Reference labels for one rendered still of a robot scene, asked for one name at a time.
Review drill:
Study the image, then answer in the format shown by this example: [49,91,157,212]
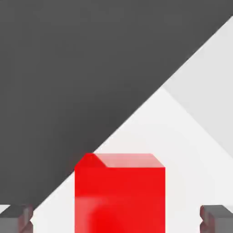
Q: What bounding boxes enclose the small red cube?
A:
[74,152,166,233]

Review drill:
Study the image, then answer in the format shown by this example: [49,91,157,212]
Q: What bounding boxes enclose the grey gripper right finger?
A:
[199,204,233,233]

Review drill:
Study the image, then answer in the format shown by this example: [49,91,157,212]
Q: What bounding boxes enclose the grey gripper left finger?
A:
[0,204,34,233]

